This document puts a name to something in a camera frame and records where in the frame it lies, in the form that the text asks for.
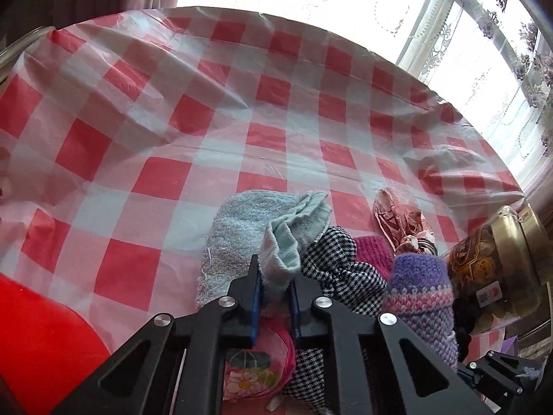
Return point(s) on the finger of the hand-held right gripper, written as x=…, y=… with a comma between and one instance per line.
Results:
x=492, y=376

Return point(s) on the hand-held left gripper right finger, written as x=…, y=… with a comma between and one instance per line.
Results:
x=294, y=311

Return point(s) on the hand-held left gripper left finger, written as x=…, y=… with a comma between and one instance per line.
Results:
x=257, y=311

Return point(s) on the purple cardboard box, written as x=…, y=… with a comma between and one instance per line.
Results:
x=510, y=346

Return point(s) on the black white houndstooth cloth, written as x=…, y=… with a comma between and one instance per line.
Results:
x=337, y=259

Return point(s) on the light blue knitted cloth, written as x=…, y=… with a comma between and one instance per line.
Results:
x=242, y=233

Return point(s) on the magenta knitted cloth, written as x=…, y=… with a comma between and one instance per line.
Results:
x=373, y=255

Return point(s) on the purple knitted cloth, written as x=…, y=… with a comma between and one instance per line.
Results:
x=414, y=302

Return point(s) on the pink patterned sock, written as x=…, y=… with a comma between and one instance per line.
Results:
x=389, y=216

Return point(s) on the pink flower print cloth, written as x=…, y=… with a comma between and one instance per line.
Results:
x=255, y=367

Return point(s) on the glass jar with gold lid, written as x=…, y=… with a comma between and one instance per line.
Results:
x=488, y=268

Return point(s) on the red white checkered tablecloth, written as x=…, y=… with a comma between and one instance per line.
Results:
x=173, y=138

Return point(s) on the red thermos flask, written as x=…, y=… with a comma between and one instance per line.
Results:
x=43, y=346

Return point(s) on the white lace curtain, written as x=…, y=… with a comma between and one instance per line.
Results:
x=475, y=73

